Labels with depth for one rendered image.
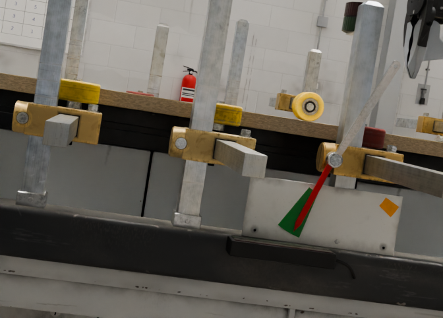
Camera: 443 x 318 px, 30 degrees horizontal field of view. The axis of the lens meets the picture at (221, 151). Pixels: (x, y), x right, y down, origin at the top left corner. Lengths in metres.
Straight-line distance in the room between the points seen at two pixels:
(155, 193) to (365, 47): 0.48
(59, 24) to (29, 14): 7.09
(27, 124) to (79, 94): 0.13
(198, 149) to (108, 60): 7.11
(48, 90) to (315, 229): 0.49
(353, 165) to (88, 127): 0.44
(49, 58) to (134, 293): 0.40
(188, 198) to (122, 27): 7.14
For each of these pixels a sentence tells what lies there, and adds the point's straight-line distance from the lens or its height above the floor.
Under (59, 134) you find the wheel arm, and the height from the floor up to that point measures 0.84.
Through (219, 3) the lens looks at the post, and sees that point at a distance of 1.34.
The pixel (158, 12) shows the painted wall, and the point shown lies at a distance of 8.49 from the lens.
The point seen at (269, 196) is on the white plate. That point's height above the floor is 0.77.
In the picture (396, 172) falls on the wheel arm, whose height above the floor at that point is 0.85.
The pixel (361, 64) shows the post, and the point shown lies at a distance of 1.38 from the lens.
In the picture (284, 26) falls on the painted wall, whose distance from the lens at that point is 8.72.
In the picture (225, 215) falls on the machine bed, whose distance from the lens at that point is 1.57.
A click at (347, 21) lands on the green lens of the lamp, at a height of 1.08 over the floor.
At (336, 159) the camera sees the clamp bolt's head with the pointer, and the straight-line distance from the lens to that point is 1.35.
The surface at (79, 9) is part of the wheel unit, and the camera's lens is 2.42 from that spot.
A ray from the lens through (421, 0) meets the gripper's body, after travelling 1.33.
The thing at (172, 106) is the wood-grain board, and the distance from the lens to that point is 1.49.
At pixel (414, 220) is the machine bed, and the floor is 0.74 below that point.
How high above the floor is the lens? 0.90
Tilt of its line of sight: 3 degrees down
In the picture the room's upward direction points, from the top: 9 degrees clockwise
